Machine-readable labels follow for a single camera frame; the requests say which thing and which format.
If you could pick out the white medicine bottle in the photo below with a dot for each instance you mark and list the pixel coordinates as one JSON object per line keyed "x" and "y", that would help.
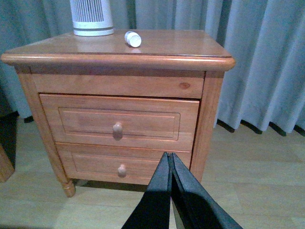
{"x": 133, "y": 39}

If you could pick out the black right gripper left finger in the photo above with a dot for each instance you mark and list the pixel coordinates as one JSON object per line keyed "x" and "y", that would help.
{"x": 153, "y": 211}

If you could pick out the wooden drawer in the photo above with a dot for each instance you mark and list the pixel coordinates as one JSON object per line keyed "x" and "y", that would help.
{"x": 132, "y": 161}
{"x": 165, "y": 124}

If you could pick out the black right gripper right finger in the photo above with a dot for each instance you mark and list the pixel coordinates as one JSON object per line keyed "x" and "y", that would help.
{"x": 195, "y": 206}

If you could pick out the white cylindrical air purifier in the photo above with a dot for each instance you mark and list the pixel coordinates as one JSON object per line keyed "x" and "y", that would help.
{"x": 91, "y": 17}

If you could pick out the wooden nightstand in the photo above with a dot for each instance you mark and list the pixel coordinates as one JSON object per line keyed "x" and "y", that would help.
{"x": 169, "y": 64}

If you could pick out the wooden bed frame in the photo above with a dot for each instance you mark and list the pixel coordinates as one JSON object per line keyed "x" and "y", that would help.
{"x": 6, "y": 167}

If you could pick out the grey curtain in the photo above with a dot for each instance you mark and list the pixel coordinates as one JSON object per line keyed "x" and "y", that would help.
{"x": 266, "y": 38}

